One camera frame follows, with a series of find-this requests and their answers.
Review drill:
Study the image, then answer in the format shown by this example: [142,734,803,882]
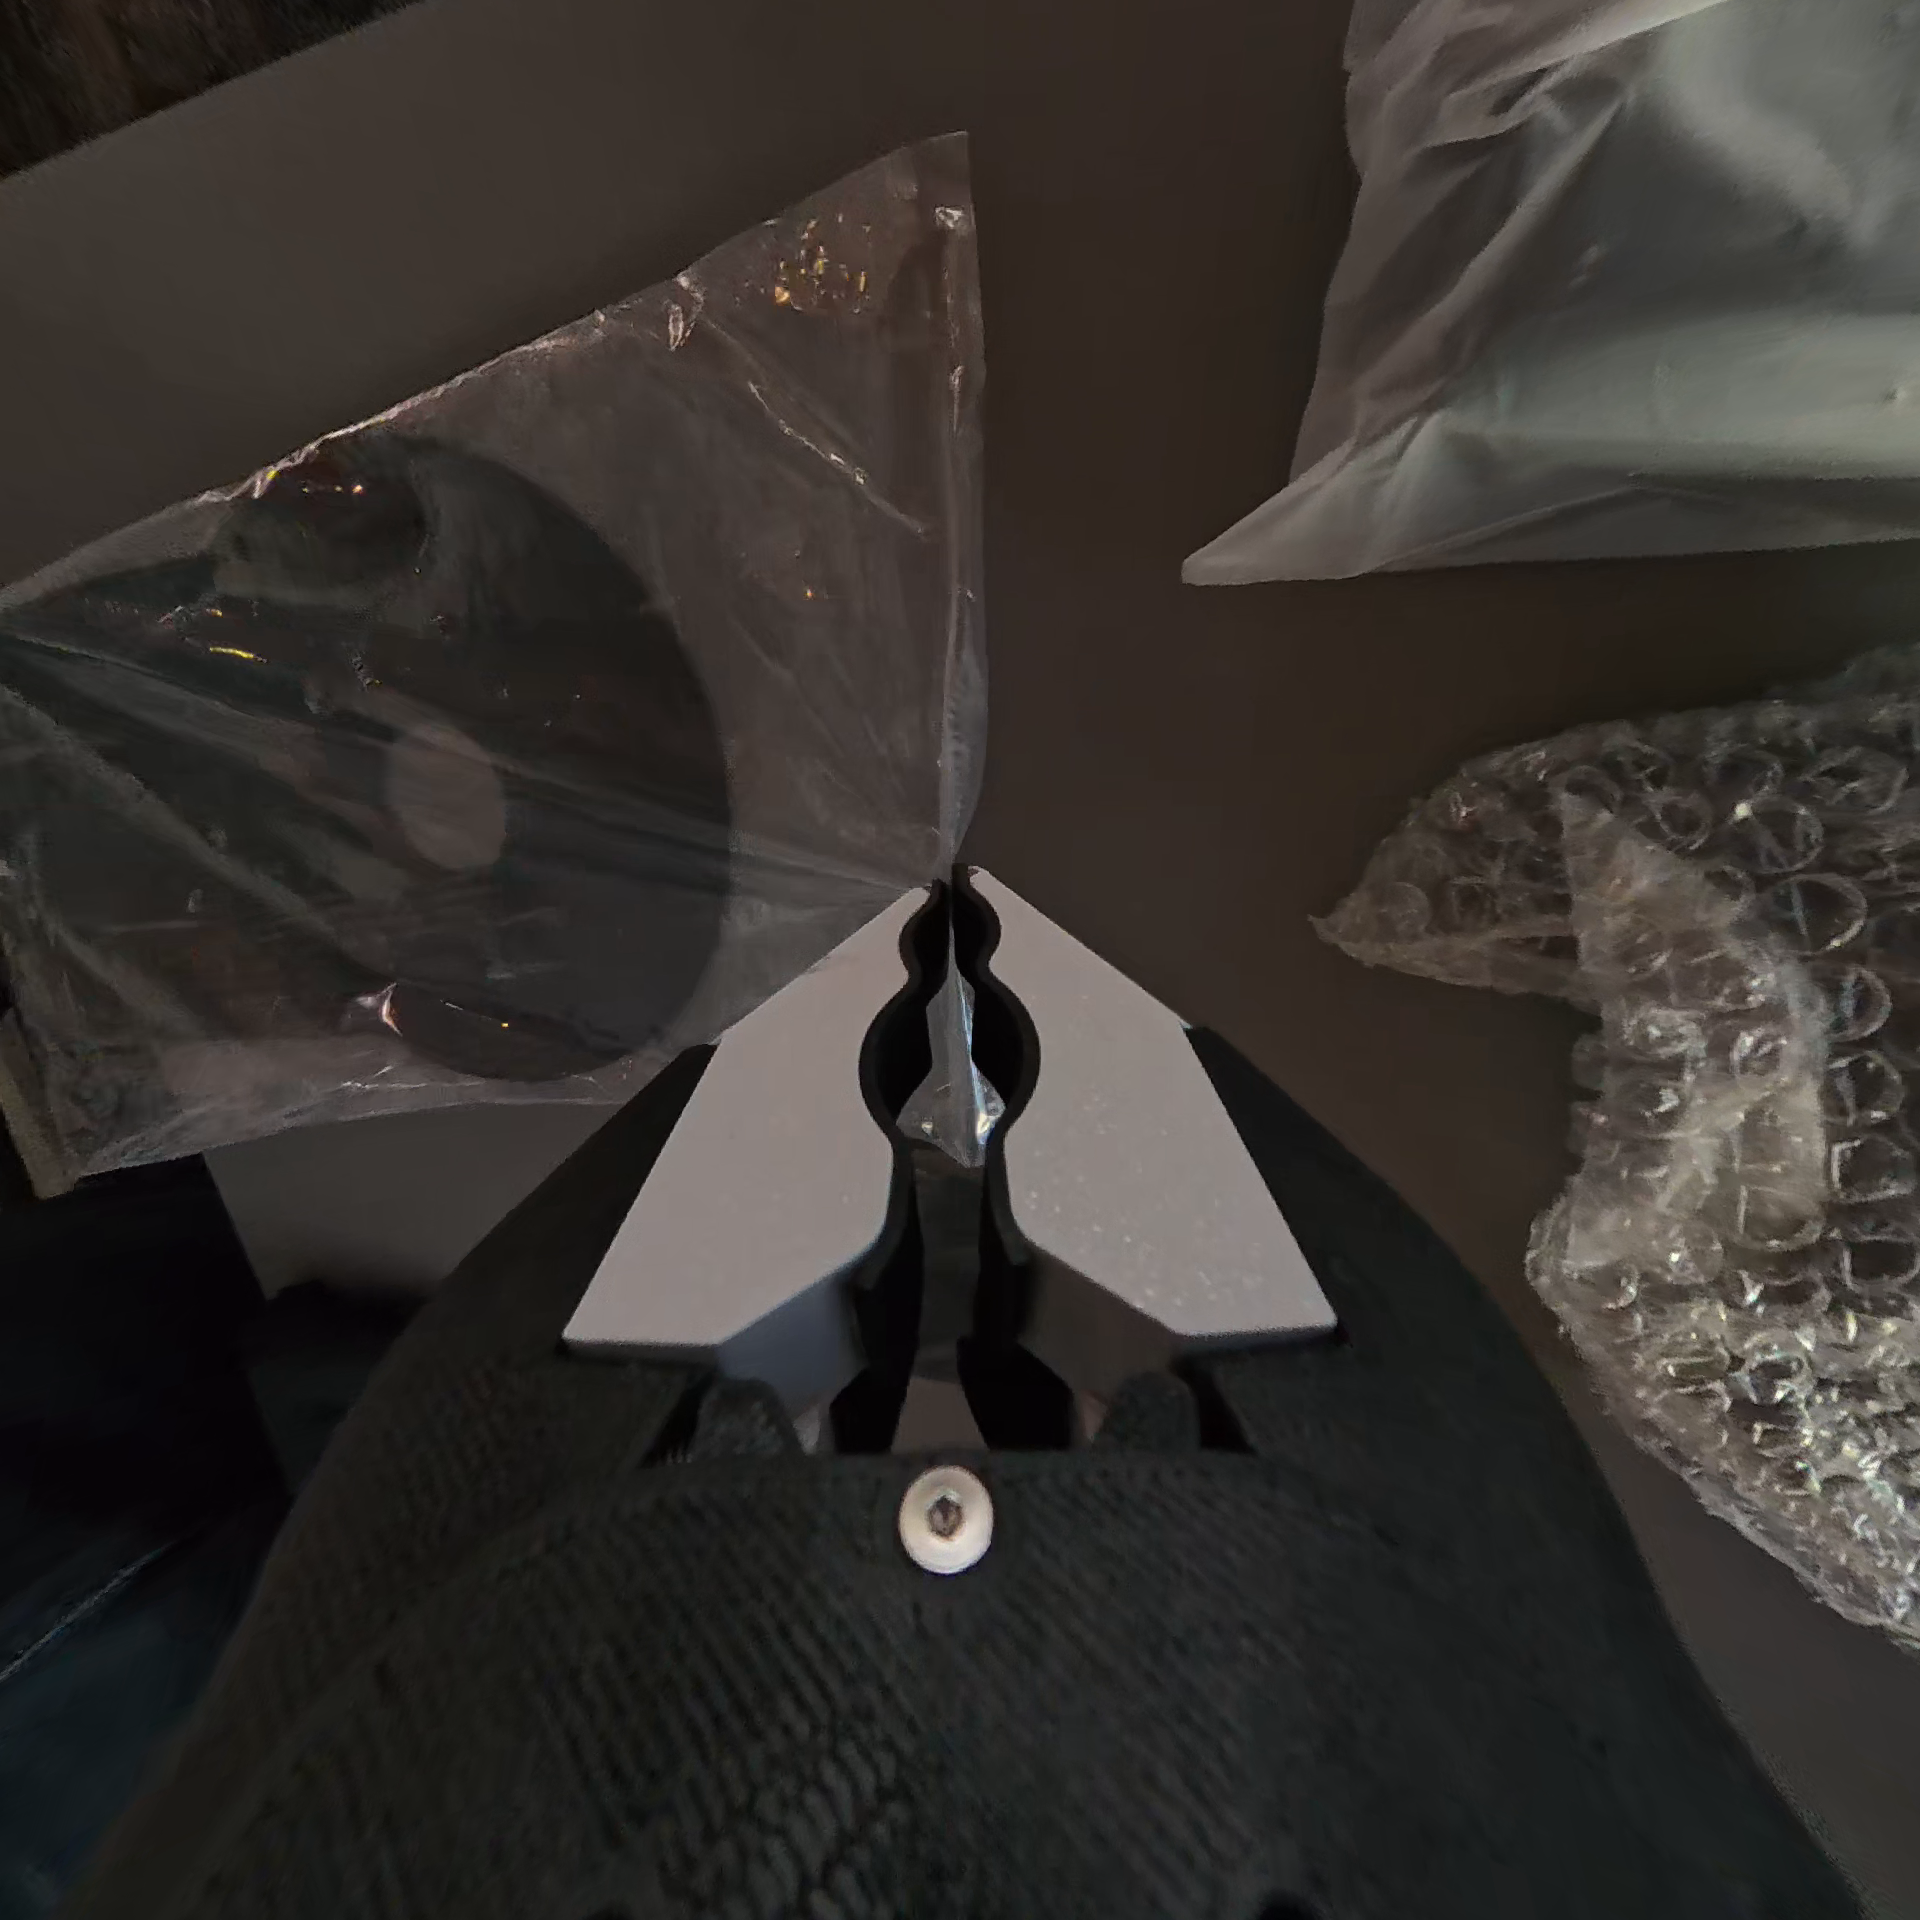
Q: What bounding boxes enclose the bubble wrap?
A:
[1311,646,1920,1652]

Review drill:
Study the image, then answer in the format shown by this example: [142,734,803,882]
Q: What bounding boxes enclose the person's leg dark jeans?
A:
[0,1184,325,1920]

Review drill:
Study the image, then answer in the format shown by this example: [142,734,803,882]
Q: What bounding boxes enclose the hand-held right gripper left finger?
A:
[561,874,963,1455]

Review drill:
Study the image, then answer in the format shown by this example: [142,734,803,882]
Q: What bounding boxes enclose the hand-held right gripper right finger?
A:
[961,865,1341,1449]

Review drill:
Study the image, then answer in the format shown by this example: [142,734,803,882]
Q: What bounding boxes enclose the dark desk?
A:
[0,0,1920,1920]

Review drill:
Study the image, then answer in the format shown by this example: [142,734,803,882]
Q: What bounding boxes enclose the clear plastic bag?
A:
[0,132,1009,1203]

